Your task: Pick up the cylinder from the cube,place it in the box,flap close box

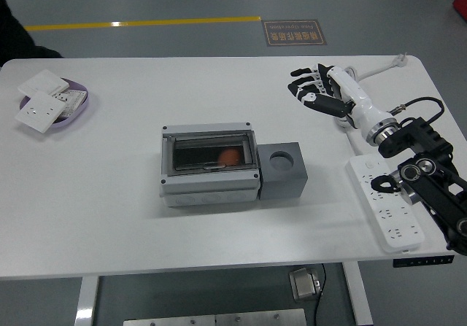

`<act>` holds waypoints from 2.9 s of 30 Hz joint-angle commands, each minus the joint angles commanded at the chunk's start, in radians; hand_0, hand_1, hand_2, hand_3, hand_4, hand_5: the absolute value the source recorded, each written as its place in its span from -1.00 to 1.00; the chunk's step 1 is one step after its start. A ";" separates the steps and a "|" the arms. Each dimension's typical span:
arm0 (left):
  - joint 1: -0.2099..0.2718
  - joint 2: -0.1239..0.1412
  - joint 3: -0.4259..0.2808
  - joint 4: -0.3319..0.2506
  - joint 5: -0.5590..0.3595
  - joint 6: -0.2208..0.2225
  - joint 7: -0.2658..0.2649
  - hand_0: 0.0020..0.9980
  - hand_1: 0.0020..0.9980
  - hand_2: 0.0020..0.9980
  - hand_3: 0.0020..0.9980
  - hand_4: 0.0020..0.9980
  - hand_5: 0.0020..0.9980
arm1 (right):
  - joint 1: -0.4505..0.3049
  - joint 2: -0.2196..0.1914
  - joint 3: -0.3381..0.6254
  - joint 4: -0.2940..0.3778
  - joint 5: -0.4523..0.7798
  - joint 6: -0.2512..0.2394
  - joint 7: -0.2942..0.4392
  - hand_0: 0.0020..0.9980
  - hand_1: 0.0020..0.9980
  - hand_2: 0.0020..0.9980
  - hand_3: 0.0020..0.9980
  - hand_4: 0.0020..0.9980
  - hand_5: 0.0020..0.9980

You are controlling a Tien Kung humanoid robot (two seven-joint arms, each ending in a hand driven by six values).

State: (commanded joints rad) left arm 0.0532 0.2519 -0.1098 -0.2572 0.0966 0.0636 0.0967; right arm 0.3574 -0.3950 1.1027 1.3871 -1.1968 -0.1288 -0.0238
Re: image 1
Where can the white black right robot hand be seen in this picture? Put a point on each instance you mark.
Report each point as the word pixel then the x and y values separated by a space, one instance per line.
pixel 359 100

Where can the orange cylinder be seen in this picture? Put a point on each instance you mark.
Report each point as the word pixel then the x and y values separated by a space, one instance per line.
pixel 229 156

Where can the grey electrical box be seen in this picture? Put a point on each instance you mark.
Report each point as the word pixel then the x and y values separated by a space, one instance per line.
pixel 208 189

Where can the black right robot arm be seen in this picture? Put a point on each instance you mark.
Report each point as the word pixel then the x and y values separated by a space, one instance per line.
pixel 430 187

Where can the grey cube with round hole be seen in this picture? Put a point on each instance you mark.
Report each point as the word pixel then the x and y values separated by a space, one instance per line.
pixel 281 185

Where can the dark floor sign, orange text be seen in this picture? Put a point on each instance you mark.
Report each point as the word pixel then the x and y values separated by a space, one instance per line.
pixel 295 33

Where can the white power strip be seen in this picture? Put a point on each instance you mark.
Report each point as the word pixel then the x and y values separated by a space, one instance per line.
pixel 386 216

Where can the black table control panel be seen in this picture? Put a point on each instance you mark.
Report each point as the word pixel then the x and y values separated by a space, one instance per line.
pixel 423 261

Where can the grey foot pedal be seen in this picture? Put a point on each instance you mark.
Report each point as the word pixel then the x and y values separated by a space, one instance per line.
pixel 303 284

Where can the white table leg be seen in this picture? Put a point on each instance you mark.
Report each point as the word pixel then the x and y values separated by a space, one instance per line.
pixel 359 297
pixel 87 300

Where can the yellow floor tape line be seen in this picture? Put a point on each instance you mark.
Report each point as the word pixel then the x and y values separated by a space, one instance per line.
pixel 146 22

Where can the purple oval dish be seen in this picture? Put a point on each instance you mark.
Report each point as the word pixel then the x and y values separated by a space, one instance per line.
pixel 78 113

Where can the white multi-hole socket panel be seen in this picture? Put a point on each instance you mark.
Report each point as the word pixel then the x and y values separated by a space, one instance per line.
pixel 74 98

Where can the person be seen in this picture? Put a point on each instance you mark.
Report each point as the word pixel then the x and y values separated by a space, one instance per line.
pixel 14 38

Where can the steel base plate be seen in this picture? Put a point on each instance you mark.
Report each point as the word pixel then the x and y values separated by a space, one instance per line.
pixel 219 318

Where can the white wall switch panel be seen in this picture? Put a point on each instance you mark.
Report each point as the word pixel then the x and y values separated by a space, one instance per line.
pixel 40 83

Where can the white wall socket panel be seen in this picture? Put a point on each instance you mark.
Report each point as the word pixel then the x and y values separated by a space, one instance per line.
pixel 38 112

